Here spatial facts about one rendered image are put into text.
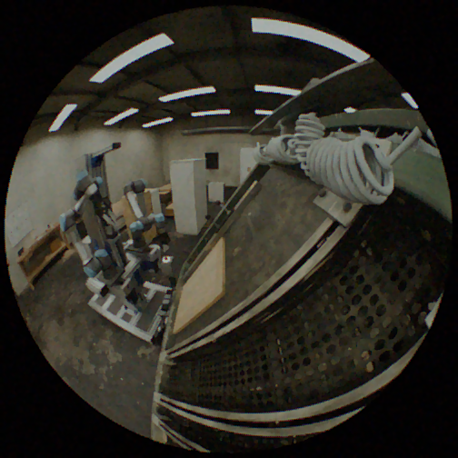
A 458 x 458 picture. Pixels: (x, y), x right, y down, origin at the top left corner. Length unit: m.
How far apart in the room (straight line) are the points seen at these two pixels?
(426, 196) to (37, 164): 6.07
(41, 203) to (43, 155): 1.44
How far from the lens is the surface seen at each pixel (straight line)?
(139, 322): 2.07
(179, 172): 3.45
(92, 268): 1.26
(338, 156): 0.16
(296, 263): 0.31
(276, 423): 0.30
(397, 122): 0.79
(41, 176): 5.84
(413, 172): 0.27
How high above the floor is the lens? 1.83
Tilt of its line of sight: 27 degrees down
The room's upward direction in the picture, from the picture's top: straight up
